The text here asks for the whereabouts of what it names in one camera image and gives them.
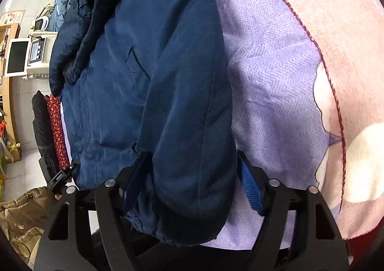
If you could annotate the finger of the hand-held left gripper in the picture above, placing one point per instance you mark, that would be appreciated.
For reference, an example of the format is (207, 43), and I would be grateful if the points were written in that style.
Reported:
(61, 176)

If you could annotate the khaki cloth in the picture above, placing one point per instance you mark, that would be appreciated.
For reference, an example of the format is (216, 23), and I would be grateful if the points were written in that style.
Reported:
(21, 214)

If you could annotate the pink knit blanket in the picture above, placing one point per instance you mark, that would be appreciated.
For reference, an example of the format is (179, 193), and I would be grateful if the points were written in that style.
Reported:
(345, 34)

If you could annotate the navy blue jacket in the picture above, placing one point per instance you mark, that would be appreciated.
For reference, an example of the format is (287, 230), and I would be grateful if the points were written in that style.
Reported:
(168, 79)

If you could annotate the black folded cloth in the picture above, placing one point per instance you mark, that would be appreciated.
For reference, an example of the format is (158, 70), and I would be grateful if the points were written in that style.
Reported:
(42, 127)

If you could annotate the framed wall notice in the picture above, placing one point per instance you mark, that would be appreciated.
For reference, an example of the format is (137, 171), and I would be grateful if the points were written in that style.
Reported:
(12, 17)

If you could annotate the wooden shelf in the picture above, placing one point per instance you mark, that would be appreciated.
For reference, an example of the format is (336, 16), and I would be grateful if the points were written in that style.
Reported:
(13, 109)

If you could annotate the white device cabinet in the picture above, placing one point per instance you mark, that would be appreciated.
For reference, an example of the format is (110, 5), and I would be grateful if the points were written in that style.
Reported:
(39, 70)

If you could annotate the white device handpiece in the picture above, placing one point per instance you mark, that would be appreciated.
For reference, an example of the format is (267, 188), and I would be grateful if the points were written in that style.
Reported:
(42, 23)

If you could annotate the white framed tablet screen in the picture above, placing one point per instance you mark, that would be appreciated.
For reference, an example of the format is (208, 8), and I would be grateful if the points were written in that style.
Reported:
(17, 56)

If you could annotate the red floral folded cloth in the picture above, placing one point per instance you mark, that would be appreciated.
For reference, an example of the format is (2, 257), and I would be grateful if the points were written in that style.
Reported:
(57, 133)

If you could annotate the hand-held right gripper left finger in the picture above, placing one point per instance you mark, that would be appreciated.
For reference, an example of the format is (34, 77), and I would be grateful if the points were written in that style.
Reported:
(135, 184)

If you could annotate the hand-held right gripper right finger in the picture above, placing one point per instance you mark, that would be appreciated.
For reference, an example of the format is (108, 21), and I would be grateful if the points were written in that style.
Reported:
(253, 191)

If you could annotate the purple floral bedsheet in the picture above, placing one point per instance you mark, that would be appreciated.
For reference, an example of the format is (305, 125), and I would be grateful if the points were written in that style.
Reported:
(270, 79)

